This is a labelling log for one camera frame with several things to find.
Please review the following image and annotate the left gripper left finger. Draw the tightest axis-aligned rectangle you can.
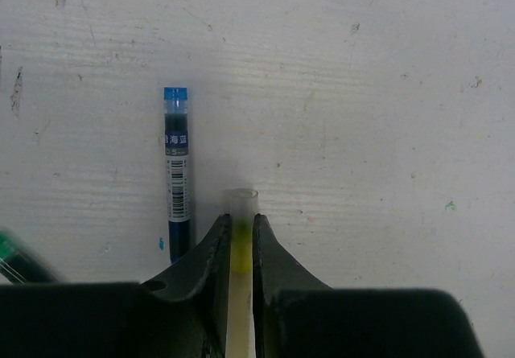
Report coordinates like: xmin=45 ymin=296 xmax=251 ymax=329
xmin=142 ymin=215 xmax=231 ymax=357

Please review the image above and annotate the yellow highlighter pen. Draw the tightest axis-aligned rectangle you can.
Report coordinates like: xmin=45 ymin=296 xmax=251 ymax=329
xmin=225 ymin=188 xmax=258 ymax=357

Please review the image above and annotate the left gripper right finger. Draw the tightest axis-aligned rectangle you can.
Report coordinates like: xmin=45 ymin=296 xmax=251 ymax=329
xmin=252 ymin=214 xmax=330 ymax=357

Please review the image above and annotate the dark blue gel pen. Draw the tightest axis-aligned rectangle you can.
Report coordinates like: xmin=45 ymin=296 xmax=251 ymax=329
xmin=163 ymin=87 xmax=192 ymax=263

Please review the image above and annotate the green gel pen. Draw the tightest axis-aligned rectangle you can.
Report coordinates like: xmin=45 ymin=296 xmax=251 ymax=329
xmin=1 ymin=227 xmax=60 ymax=284

